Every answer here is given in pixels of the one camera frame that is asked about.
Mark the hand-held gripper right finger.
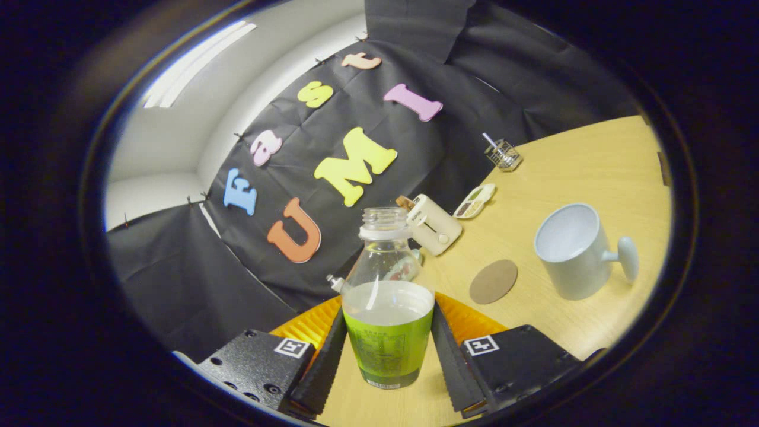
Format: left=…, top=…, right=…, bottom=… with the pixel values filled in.
left=430, top=292, right=588, bottom=419

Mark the wooden table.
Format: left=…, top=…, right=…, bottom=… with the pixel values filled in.
left=317, top=114, right=674, bottom=425

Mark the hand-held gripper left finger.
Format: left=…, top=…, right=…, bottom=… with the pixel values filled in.
left=196, top=295, right=348, bottom=419

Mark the white toaster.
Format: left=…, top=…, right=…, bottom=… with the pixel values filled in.
left=406, top=194, right=463, bottom=257

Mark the white cup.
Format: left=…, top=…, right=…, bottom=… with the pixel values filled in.
left=534, top=203, right=640, bottom=301

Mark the white divided snack dish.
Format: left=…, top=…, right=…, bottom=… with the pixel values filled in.
left=453, top=183, right=496, bottom=220

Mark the clear juice bottle green label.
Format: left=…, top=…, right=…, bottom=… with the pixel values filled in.
left=341, top=206, right=436, bottom=390

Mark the long ceiling light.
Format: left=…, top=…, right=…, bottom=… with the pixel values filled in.
left=142, top=21, right=257, bottom=109

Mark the wire mesh holder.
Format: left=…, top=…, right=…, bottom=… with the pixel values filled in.
left=484, top=139, right=524, bottom=173

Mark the round brown coaster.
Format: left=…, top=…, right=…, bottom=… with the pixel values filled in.
left=469, top=259, right=519, bottom=305

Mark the black backdrop cloth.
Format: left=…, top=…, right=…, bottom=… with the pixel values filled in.
left=106, top=0, right=644, bottom=362

